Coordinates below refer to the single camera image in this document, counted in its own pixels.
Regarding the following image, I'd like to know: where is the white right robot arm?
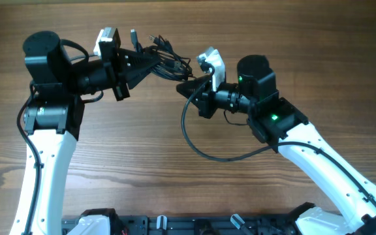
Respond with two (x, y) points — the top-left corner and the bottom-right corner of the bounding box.
(176, 55), (376, 234)

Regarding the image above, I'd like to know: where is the black USB cable long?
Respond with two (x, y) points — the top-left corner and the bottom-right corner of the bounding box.
(149, 35), (194, 82)

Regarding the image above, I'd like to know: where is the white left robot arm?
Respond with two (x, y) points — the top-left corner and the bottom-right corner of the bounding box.
(10, 27), (159, 234)

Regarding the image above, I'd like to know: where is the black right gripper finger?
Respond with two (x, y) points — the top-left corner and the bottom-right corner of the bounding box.
(185, 90), (204, 106)
(176, 75), (210, 93)

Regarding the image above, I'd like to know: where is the black USB cable short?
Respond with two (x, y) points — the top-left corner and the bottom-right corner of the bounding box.
(130, 29), (160, 60)

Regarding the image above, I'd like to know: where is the black right camera cable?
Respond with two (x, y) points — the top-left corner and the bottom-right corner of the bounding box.
(180, 65), (376, 234)

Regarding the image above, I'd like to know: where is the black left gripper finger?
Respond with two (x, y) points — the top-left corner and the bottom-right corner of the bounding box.
(119, 48), (161, 67)
(124, 63), (156, 89)

